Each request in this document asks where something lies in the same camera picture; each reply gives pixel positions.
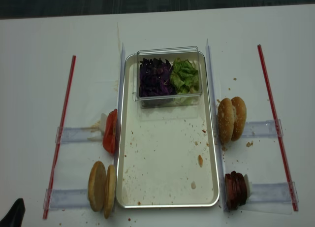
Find right clear vertical rail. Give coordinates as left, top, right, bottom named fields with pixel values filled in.
left=205, top=39, right=227, bottom=212

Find green lettuce leaves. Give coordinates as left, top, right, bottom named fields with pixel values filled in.
left=170, top=58, right=199, bottom=94

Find shredded purple cabbage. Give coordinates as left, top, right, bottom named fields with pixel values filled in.
left=139, top=58, right=176, bottom=97

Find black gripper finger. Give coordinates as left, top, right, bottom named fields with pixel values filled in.
left=5, top=198, right=26, bottom=227

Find white metal tray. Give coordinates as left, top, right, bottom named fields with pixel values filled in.
left=116, top=54, right=220, bottom=208

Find sesame bun top left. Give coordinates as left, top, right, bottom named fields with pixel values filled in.
left=217, top=98, right=235, bottom=144

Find lower left clear holder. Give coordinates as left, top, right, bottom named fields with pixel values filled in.
left=43, top=189, right=90, bottom=210

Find bun slice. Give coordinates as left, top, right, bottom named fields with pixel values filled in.
left=88, top=161, right=106, bottom=212
left=103, top=164, right=117, bottom=219

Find white pusher block by tomato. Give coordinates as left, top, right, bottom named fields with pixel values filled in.
left=98, top=113, right=108, bottom=135

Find white pusher block by meat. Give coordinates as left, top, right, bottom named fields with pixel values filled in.
left=243, top=174, right=252, bottom=200

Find clear vertical rail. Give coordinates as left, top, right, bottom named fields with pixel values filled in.
left=114, top=43, right=126, bottom=169
left=205, top=39, right=227, bottom=212

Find upper right clear holder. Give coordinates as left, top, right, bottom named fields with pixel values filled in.
left=241, top=119, right=283, bottom=138

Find right red strip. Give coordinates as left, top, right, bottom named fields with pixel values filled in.
left=257, top=44, right=299, bottom=212

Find sesame bun top right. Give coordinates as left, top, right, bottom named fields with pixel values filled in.
left=231, top=97, right=247, bottom=141

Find left red strip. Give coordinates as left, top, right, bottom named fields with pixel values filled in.
left=42, top=55, right=76, bottom=220

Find upper left clear holder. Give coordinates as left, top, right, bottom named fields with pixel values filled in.
left=55, top=127, right=103, bottom=144

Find clear holder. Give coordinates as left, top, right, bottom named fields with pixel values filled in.
left=55, top=127, right=103, bottom=144
left=241, top=119, right=283, bottom=138
left=43, top=189, right=90, bottom=210
left=247, top=182, right=299, bottom=204

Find lower right clear holder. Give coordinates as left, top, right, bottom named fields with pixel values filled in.
left=247, top=182, right=299, bottom=204

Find left clear vertical rail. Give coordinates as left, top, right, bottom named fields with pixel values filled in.
left=114, top=43, right=126, bottom=169

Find sesame bun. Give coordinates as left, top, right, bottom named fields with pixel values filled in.
left=217, top=98, right=235, bottom=144
left=231, top=97, right=247, bottom=141

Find red strip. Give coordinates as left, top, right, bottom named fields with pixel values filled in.
left=42, top=55, right=76, bottom=220
left=257, top=44, right=299, bottom=212

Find red tomato slices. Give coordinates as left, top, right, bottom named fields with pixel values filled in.
left=102, top=109, right=118, bottom=155

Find clear plastic salad container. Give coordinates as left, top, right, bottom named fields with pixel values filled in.
left=133, top=46, right=202, bottom=108

